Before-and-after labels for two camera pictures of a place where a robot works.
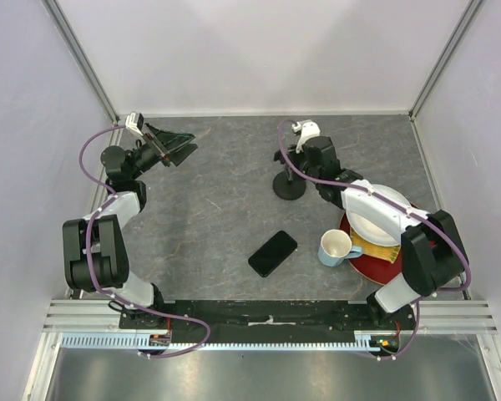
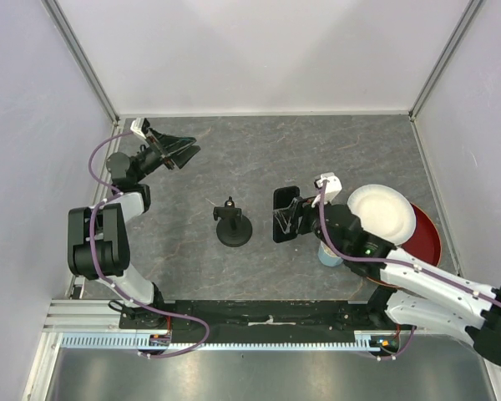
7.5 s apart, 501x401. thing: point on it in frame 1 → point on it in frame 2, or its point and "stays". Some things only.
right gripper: x=294 y=156 → x=291 y=212
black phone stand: x=289 y=185 → x=233 y=229
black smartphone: x=273 y=252 → x=284 y=213
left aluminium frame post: x=83 y=58 stays
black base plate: x=261 y=317 stays
